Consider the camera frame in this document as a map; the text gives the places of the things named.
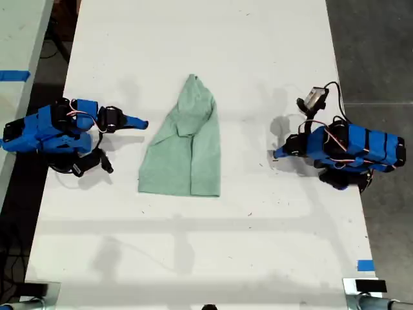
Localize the metal pipe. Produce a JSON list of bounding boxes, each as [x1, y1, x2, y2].
[[0, 298, 45, 310], [357, 294, 413, 310]]

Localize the short blue tape strip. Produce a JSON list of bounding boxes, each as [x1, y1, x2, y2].
[[356, 258, 376, 273]]

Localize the white side table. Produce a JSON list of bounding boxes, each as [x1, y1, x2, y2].
[[0, 0, 55, 203]]

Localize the black camera cable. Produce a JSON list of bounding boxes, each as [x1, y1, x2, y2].
[[48, 163, 77, 176], [323, 81, 348, 125]]

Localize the metal table bracket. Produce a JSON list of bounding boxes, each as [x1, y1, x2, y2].
[[18, 280, 62, 310], [341, 276, 384, 310]]

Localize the black silver-faced camera box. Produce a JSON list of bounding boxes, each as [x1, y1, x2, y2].
[[296, 85, 330, 114]]

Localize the pale green T-shirt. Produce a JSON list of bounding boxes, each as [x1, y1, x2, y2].
[[137, 73, 222, 198]]

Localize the long blue tape strip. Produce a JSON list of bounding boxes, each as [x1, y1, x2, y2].
[[0, 68, 32, 82]]

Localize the small black box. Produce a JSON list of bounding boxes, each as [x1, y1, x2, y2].
[[19, 282, 50, 298], [354, 279, 388, 295]]

